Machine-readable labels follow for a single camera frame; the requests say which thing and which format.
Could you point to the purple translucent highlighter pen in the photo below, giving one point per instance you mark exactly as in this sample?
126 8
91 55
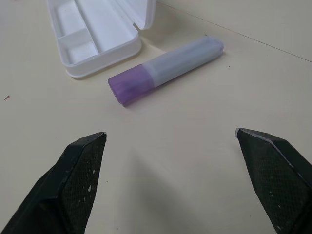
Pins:
161 70

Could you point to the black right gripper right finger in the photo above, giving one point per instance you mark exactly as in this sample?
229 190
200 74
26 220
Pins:
275 185

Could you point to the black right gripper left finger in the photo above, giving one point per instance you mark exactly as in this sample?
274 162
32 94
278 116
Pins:
61 190

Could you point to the white plastic pencil case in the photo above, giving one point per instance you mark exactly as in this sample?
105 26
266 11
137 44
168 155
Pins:
97 34

